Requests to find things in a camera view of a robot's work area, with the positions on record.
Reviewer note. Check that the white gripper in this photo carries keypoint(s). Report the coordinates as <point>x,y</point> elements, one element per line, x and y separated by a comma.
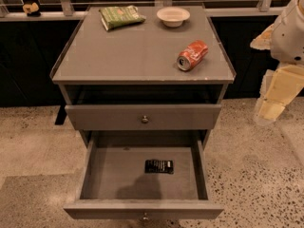
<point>287,40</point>

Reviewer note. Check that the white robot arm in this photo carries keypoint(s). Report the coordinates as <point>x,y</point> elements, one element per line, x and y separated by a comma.
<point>284,38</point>

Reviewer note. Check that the closed grey top drawer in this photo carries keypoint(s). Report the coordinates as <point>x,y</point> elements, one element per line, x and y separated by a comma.
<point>129,116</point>

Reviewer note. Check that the brass top drawer knob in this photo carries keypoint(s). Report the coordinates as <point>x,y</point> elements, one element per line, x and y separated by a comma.
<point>145,119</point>

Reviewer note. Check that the brass drawer knob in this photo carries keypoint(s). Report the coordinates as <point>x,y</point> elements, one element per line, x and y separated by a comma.
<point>145,119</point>
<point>145,217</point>

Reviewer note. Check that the grey drawer cabinet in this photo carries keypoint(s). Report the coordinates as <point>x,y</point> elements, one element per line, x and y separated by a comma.
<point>137,65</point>

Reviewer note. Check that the open grey middle drawer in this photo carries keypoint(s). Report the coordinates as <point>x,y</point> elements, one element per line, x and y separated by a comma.
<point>115,186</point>

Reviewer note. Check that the brass middle drawer knob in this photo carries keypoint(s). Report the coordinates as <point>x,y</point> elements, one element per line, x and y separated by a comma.
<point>145,217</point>

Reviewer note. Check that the red soda can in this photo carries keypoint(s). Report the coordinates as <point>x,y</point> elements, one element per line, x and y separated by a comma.
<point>192,55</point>

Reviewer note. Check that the white bowl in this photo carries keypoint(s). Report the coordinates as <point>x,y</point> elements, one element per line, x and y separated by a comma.
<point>173,17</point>

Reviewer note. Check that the green chip bag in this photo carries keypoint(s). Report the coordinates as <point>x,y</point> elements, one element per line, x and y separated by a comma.
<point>117,17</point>

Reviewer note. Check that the metal window railing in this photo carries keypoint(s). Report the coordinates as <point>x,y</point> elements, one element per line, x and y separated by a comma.
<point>47,15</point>

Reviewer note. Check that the small yellow black object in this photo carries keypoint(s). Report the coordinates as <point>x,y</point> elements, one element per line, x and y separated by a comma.
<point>31,9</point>

